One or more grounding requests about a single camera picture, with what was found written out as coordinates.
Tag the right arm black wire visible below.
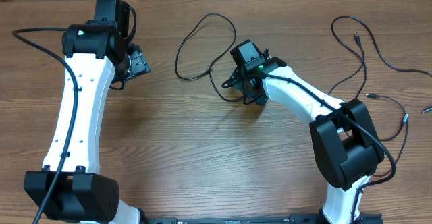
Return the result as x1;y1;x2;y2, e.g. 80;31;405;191
221;74;397;224

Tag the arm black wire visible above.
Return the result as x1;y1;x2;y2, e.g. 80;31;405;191
12;27;80;224
221;74;397;224

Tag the cable plug at right edge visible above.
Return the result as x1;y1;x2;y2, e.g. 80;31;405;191
422;106;432;113

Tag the black cable with silver plug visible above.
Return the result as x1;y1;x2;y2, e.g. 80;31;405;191
365;93;410;177

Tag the black USB cable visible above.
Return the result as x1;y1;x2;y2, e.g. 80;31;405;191
174;12;246;103

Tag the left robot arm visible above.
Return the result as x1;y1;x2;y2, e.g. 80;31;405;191
24;0;151;223

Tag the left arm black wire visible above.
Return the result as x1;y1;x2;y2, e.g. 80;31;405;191
12;27;80;224

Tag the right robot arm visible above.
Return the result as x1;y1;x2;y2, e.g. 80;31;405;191
223;40;384;223

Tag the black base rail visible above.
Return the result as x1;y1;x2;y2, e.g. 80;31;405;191
134;213;384;224

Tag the black cable with barrel plug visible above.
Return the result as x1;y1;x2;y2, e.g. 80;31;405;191
329;15;432;96

